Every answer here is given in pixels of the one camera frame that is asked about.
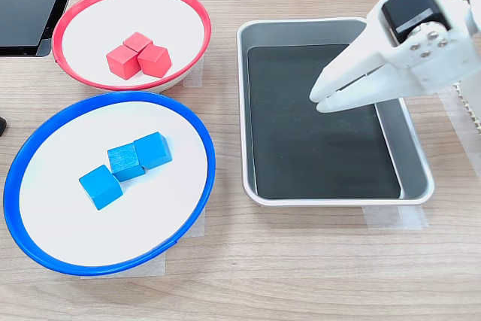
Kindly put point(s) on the red cube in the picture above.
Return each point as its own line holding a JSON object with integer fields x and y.
{"x": 155, "y": 61}
{"x": 122, "y": 61}
{"x": 138, "y": 41}

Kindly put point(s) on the pale perforated plate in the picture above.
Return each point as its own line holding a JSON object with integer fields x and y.
{"x": 459, "y": 91}

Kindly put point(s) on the steel tray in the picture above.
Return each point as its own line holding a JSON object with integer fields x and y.
{"x": 409, "y": 155}

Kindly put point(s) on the black tray mat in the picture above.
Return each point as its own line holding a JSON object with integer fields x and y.
{"x": 300, "y": 148}

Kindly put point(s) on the red-rimmed white plate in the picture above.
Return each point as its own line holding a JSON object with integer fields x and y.
{"x": 150, "y": 13}

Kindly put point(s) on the blue cube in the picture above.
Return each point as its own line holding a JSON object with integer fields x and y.
{"x": 100, "y": 187}
{"x": 124, "y": 161}
{"x": 153, "y": 150}

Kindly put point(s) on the blue-rimmed white plate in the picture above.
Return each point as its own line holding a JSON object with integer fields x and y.
{"x": 75, "y": 231}

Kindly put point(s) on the black flat panel device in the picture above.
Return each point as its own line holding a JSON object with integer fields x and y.
{"x": 22, "y": 13}

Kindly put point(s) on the small black object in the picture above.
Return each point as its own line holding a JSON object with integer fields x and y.
{"x": 2, "y": 127}

